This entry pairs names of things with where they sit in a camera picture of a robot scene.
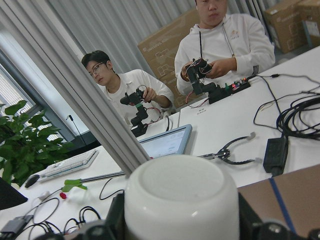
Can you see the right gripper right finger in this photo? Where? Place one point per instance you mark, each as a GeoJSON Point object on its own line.
{"type": "Point", "coordinates": [253, 228]}

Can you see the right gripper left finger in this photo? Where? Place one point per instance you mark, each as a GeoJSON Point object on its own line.
{"type": "Point", "coordinates": [113, 227]}

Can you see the white ikea cup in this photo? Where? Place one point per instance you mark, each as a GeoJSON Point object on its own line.
{"type": "Point", "coordinates": [181, 197]}

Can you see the brown paper table cover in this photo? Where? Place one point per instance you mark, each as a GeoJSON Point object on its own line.
{"type": "Point", "coordinates": [292, 199]}

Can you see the black power adapter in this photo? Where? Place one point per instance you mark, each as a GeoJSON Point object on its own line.
{"type": "Point", "coordinates": [276, 155]}

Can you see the white keyboard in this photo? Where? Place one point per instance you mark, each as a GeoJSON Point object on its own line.
{"type": "Point", "coordinates": [69, 165]}

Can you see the blue teach pendant tablet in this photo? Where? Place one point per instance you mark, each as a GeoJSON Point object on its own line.
{"type": "Point", "coordinates": [172, 142]}

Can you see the green potted plant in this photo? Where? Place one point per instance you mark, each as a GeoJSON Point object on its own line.
{"type": "Point", "coordinates": [25, 144]}

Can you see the operator with glasses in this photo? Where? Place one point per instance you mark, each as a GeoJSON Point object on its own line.
{"type": "Point", "coordinates": [157, 97]}

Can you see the operator in white hoodie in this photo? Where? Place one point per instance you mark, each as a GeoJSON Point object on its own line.
{"type": "Point", "coordinates": [234, 45]}

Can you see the cardboard box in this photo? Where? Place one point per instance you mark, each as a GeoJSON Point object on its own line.
{"type": "Point", "coordinates": [160, 48]}

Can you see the aluminium frame post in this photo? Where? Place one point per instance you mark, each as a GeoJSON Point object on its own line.
{"type": "Point", "coordinates": [36, 28]}

